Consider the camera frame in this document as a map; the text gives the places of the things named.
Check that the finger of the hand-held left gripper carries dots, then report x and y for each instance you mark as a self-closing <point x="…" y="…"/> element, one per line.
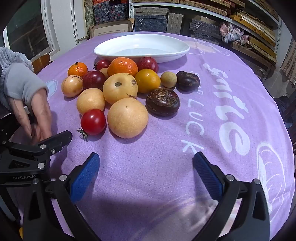
<point x="57" y="139"/>

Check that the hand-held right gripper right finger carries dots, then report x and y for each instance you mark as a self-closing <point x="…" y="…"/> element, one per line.
<point x="208" y="176"/>

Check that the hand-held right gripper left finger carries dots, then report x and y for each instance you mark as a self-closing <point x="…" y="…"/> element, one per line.
<point x="85" y="176"/>

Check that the person's left forearm grey sleeve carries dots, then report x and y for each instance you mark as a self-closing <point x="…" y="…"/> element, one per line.
<point x="18" y="81"/>

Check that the person's left hand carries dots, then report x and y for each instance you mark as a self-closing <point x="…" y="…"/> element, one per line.
<point x="40" y="115"/>

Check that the loose green tomato calyx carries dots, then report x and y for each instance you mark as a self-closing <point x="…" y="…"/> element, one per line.
<point x="83" y="135"/>

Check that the bright red cherry tomato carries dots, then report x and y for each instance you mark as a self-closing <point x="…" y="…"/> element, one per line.
<point x="93" y="122"/>

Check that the small yellow pear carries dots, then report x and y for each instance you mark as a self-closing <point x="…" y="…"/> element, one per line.
<point x="90" y="101"/>

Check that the tan round fruit brown scar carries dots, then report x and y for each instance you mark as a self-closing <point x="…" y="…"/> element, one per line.
<point x="71" y="86"/>

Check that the purple printed tablecloth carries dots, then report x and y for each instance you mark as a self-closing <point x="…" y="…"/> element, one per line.
<point x="208" y="115"/>

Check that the dark red plum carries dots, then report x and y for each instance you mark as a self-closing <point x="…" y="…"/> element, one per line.
<point x="93" y="80"/>

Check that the large smooth yellow pear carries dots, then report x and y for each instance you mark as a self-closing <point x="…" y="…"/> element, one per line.
<point x="127" y="118"/>

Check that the small mandarin orange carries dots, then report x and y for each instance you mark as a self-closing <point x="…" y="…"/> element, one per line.
<point x="78" y="70"/>

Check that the wooden chair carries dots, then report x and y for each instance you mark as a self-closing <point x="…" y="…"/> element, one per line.
<point x="41" y="63"/>

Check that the yellow pear with dark marks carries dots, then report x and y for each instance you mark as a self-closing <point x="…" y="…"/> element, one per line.
<point x="120" y="89"/>

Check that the small pale tan fruit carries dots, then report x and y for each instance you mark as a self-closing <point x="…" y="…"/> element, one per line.
<point x="104" y="72"/>

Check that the large dark water chestnut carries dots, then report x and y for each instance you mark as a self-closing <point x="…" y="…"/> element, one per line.
<point x="162" y="102"/>

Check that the small red tomato with stem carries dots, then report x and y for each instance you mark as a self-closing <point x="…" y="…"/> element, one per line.
<point x="103" y="64"/>

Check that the small dark water chestnut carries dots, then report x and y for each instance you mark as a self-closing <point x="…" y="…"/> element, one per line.
<point x="187" y="81"/>

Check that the large mandarin orange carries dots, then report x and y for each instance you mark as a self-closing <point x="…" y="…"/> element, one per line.
<point x="122" y="66"/>

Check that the small tan longan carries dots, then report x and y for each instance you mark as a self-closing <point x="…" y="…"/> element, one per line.
<point x="168" y="79"/>

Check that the yellow-orange round tomato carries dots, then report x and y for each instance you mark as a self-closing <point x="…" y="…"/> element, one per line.
<point x="148" y="81"/>

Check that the white framed window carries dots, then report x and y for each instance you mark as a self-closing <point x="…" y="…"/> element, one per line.
<point x="27" y="32"/>

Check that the red speckled plum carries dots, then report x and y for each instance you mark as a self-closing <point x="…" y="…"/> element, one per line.
<point x="148" y="63"/>

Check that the open cardboard box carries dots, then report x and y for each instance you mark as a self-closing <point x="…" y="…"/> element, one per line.
<point x="111" y="29"/>

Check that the white oval plate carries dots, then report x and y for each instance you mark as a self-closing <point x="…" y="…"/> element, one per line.
<point x="141" y="47"/>

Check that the stack of dark patterned boxes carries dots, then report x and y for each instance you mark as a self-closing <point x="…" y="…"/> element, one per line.
<point x="111" y="12"/>

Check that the pink crumpled cloth bundle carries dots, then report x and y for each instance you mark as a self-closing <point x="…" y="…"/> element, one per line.
<point x="232" y="33"/>

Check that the stack of wooden boards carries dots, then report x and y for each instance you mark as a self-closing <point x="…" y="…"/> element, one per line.
<point x="256" y="34"/>

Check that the metal storage shelf rack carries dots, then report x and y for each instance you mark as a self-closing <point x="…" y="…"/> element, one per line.
<point x="231" y="14"/>

